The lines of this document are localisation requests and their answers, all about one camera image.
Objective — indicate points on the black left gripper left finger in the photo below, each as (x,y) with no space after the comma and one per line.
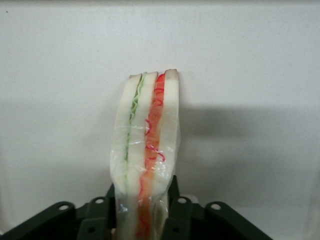
(97,215)

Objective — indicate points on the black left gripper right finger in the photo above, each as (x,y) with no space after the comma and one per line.
(180,215)

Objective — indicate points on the triangle sandwich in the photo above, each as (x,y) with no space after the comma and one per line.
(150,140)

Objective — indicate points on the cream plastic tray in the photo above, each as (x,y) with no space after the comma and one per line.
(62,87)

